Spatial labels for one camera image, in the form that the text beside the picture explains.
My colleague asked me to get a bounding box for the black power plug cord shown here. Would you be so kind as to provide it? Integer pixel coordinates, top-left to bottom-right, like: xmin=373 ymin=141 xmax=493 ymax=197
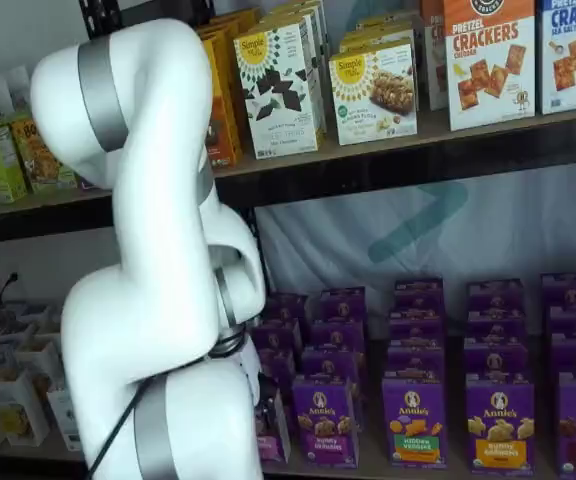
xmin=0 ymin=271 xmax=22 ymax=304

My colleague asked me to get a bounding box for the white backdrop sheet teal logo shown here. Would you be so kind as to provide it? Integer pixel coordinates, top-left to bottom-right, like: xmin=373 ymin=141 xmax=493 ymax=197
xmin=255 ymin=159 xmax=576 ymax=346

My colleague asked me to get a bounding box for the purple Annie's box green patch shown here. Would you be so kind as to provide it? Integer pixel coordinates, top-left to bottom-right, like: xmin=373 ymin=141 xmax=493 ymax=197
xmin=381 ymin=375 xmax=448 ymax=470
xmin=394 ymin=278 xmax=444 ymax=314
xmin=386 ymin=343 xmax=447 ymax=380
xmin=389 ymin=309 xmax=445 ymax=347

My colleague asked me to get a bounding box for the Simple Mills sweet thins box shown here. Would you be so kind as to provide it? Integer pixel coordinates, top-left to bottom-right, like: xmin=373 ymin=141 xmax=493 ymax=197
xmin=232 ymin=13 xmax=327 ymax=160
xmin=260 ymin=0 xmax=330 ymax=139

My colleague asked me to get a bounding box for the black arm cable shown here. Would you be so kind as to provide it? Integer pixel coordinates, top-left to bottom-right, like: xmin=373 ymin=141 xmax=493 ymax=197
xmin=87 ymin=344 xmax=244 ymax=480

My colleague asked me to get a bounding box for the black metal shelving rack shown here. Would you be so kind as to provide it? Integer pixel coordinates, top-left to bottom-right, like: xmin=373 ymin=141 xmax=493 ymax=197
xmin=0 ymin=197 xmax=119 ymax=480
xmin=78 ymin=0 xmax=576 ymax=480

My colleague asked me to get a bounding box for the purple Annie's box orange patch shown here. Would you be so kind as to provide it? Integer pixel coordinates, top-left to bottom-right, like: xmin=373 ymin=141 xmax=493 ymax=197
xmin=466 ymin=375 xmax=536 ymax=476
xmin=465 ymin=309 xmax=527 ymax=346
xmin=463 ymin=342 xmax=530 ymax=380
xmin=467 ymin=278 xmax=525 ymax=314

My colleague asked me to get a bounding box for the blue pretzel crackers box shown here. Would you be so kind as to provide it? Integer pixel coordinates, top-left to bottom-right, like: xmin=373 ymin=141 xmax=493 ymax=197
xmin=537 ymin=0 xmax=576 ymax=115

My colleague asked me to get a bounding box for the orange Revival snack box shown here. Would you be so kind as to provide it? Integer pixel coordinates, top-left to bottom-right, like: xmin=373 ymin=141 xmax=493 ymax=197
xmin=201 ymin=37 xmax=243 ymax=169
xmin=212 ymin=5 xmax=262 ymax=29
xmin=198 ymin=18 xmax=252 ymax=49

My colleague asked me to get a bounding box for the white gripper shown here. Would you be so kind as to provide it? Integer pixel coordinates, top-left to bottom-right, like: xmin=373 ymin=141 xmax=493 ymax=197
xmin=237 ymin=344 xmax=279 ymax=444

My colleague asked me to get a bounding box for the Simple Mills almond bars box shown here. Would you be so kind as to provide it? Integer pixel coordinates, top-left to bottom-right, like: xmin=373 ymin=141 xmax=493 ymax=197
xmin=338 ymin=27 xmax=422 ymax=114
xmin=328 ymin=42 xmax=419 ymax=147
xmin=342 ymin=13 xmax=425 ymax=36

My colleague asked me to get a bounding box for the yellow Bobo's box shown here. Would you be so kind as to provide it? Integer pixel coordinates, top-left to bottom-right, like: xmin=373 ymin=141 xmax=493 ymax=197
xmin=10 ymin=117 xmax=79 ymax=194

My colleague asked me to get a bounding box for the orange pretzel crackers cheddar box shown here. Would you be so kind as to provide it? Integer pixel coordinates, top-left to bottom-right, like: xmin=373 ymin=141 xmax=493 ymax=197
xmin=420 ymin=0 xmax=450 ymax=112
xmin=442 ymin=0 xmax=538 ymax=132

